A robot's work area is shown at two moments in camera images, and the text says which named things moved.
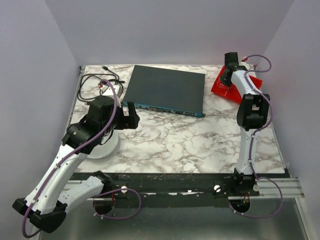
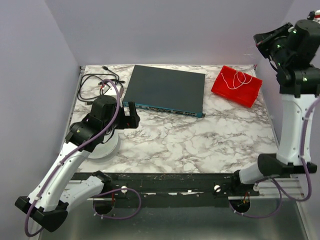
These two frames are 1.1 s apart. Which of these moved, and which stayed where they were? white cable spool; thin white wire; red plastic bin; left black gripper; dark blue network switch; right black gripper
Moved: right black gripper; thin white wire
Stayed: white cable spool; left black gripper; dark blue network switch; red plastic bin
